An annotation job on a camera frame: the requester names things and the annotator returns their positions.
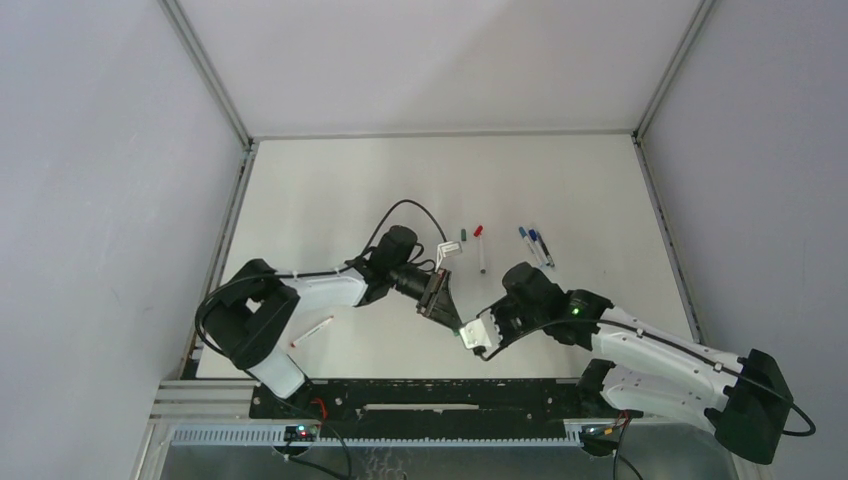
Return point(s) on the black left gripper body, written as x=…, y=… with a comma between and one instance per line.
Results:
x=433, y=291

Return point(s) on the white marker red tip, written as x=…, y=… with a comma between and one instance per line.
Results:
x=310, y=332

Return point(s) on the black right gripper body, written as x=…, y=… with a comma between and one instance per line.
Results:
x=497, y=324

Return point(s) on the white marker green end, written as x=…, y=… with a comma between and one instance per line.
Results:
x=481, y=255

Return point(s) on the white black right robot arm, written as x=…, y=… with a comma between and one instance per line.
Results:
x=742, y=400

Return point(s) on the black thin pen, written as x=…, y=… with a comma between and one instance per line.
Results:
x=545, y=251

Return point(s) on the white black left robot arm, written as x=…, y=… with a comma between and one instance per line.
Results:
x=245, y=319

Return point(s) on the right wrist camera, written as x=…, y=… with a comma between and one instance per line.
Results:
x=480, y=333

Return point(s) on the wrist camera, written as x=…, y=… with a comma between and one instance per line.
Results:
x=447, y=250
x=480, y=333

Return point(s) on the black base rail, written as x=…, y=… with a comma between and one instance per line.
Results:
x=437, y=409

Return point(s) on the aluminium frame rail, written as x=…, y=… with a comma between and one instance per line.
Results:
x=203, y=400

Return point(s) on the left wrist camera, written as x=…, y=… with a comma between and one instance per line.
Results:
x=447, y=250

